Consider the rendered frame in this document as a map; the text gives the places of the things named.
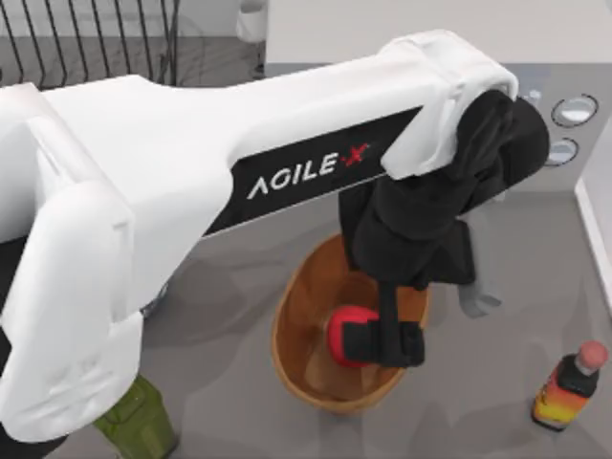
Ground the wooden oval basket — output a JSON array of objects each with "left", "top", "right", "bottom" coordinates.
[{"left": 270, "top": 232, "right": 431, "bottom": 415}]

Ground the green bottle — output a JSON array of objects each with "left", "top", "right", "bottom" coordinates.
[{"left": 93, "top": 375, "right": 181, "bottom": 459}]

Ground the pale microwave oven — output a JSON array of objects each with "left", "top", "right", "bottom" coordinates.
[{"left": 265, "top": 0, "right": 612, "bottom": 193}]

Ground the dark bottle with pink cap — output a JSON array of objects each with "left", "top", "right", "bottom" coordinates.
[{"left": 531, "top": 339, "right": 609, "bottom": 433}]

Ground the round microwave knob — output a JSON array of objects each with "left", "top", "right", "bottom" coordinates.
[
  {"left": 551, "top": 94, "right": 600, "bottom": 127},
  {"left": 547, "top": 137, "right": 579, "bottom": 167}
]

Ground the red rounded object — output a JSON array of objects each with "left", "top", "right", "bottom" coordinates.
[{"left": 326, "top": 308, "right": 383, "bottom": 369}]

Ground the black wire rack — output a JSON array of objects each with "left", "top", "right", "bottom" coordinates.
[{"left": 0, "top": 0, "right": 193, "bottom": 93}]

